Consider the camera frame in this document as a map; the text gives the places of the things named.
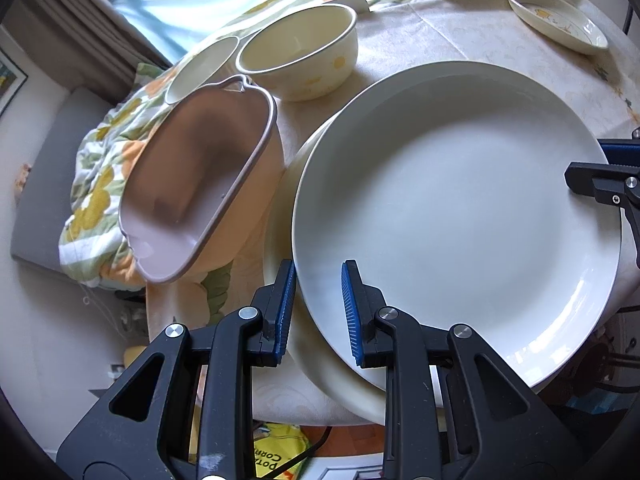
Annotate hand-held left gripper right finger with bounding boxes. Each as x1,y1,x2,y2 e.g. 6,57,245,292
341,259,583,480

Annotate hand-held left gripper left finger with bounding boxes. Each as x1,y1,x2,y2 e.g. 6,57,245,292
56,259,298,480

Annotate brown curtain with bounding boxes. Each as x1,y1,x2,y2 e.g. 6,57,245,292
20,0,173,68

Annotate plain white bowl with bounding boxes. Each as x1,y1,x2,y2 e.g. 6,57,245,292
164,36,242,106

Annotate white cord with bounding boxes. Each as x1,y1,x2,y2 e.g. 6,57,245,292
81,282,147,343

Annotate large white plate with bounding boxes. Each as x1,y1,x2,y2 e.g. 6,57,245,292
291,61,623,407

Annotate black cable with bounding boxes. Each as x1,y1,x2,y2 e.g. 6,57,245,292
272,425,332,480

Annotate pink baking dish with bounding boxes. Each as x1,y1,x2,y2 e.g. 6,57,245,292
118,74,287,285

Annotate grey sofa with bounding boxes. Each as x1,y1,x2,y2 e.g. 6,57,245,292
11,87,113,273

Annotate small floral plate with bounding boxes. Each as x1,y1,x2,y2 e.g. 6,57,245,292
502,0,610,56

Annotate framed wall picture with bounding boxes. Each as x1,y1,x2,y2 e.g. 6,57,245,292
0,47,28,116

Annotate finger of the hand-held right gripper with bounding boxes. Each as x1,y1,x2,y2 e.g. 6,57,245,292
564,140,640,268

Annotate yellow bag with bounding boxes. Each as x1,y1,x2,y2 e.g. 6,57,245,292
252,422,311,480

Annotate large cream plate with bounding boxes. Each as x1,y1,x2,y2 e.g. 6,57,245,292
262,112,388,426

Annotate cream patterned tablecloth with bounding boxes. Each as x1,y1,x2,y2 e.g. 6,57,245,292
145,0,640,426

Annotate cream bowl with dark rim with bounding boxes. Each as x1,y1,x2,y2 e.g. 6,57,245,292
235,3,359,102

